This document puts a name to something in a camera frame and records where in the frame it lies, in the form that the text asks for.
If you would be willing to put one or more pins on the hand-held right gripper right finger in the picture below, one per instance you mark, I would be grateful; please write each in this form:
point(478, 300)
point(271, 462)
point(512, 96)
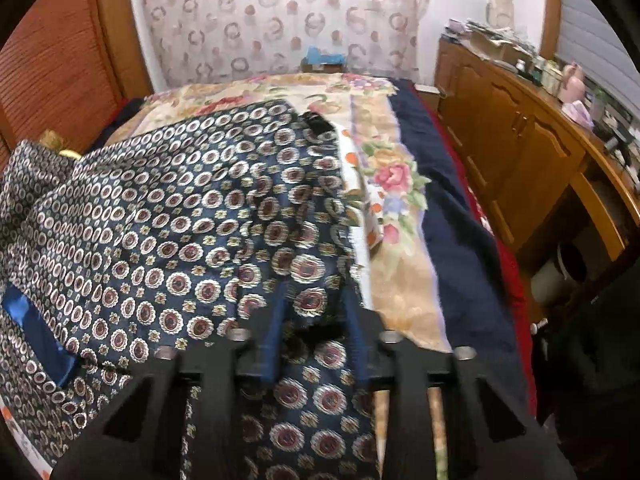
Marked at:
point(357, 345)

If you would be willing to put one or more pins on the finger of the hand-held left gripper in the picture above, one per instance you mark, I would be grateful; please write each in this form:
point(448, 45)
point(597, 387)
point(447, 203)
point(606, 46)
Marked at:
point(315, 122)

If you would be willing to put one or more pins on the floral blanket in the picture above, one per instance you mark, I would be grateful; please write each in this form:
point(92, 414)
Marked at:
point(400, 210)

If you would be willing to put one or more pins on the wooden sideboard cabinet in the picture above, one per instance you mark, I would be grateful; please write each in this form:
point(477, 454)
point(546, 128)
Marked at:
point(515, 135)

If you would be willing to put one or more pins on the navy circle-patterned satin shirt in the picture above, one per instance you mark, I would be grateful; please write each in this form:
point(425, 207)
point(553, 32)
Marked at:
point(165, 240)

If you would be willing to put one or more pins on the red bed sheet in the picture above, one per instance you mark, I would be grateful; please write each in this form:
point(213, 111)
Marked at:
point(505, 260)

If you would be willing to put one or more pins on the sheer circle-patterned curtain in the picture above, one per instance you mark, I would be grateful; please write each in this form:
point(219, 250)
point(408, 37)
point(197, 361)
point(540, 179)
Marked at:
point(260, 20)

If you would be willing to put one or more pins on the white bin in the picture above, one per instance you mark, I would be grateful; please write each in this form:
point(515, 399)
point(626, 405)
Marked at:
point(547, 275)

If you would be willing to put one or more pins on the wooden louvred wardrobe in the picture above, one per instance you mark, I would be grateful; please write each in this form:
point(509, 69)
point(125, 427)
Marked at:
point(55, 70)

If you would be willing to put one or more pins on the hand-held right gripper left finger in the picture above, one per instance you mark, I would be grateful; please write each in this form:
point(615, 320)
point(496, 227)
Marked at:
point(274, 340)

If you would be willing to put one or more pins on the open cardboard box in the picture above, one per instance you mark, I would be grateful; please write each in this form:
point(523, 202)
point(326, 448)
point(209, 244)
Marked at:
point(492, 47)

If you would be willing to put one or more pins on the pink tissue pack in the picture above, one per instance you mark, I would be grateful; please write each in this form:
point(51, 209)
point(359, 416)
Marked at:
point(579, 112)

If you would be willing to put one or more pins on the gold patterned pillow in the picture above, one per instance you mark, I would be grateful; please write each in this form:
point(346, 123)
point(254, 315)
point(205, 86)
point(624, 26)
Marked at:
point(50, 140)

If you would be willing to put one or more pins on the grey window blind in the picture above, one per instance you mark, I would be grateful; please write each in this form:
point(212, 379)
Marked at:
point(595, 30)

